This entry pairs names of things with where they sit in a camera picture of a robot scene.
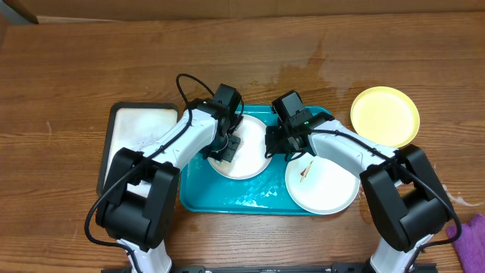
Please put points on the purple cloth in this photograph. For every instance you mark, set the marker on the purple cloth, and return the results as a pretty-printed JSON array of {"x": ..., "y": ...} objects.
[{"x": 470, "y": 245}]

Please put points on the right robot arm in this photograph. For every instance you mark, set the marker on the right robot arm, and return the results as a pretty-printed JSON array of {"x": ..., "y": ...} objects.
[{"x": 406, "y": 199}]

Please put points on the green and yellow sponge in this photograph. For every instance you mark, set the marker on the green and yellow sponge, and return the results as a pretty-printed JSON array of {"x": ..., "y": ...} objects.
[{"x": 226, "y": 157}]

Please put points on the black tray with white liner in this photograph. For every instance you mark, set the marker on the black tray with white liner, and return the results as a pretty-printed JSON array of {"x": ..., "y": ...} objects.
[{"x": 134, "y": 125}]

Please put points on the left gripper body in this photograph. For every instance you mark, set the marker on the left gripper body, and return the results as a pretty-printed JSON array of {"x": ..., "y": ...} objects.
[{"x": 220, "y": 143}]

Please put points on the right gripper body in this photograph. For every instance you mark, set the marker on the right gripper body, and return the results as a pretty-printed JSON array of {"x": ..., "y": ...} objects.
[{"x": 289, "y": 145}]

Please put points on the yellow-green round plate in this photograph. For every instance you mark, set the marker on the yellow-green round plate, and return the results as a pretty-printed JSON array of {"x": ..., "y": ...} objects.
[{"x": 385, "y": 116}]

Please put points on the white plate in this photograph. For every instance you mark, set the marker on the white plate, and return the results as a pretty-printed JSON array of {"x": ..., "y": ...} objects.
[
  {"x": 249, "y": 159},
  {"x": 320, "y": 186}
]

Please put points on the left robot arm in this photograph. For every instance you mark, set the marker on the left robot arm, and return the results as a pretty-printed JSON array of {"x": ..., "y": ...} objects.
[{"x": 137, "y": 192}]

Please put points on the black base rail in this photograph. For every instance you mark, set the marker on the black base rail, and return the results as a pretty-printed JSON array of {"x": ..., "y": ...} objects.
[{"x": 334, "y": 268}]

